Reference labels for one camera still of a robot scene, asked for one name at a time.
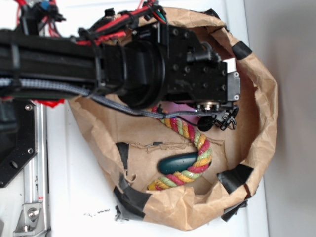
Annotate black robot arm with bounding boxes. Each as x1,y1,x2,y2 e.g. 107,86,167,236
0,23,240,131

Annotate brown paper bag bin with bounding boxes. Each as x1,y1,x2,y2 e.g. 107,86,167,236
70,7,278,231

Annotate red and black wire bundle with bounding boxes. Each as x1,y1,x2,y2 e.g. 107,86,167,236
14,0,168,47

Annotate aluminium extrusion rail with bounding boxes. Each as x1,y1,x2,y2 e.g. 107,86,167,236
24,103,51,237

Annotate metal corner bracket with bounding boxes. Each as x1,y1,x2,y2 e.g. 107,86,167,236
13,203,45,237

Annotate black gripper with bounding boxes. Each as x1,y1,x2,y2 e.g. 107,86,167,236
132,21,241,131

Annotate dark teal oblong toy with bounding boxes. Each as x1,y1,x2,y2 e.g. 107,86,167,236
157,152,198,174

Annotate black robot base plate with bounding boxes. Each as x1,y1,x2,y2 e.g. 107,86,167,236
0,99,37,188

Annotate grey braided cable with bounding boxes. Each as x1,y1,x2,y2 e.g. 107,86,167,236
0,77,223,119

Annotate multicolour twisted rope toy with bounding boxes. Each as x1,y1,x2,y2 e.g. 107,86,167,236
148,117,212,190

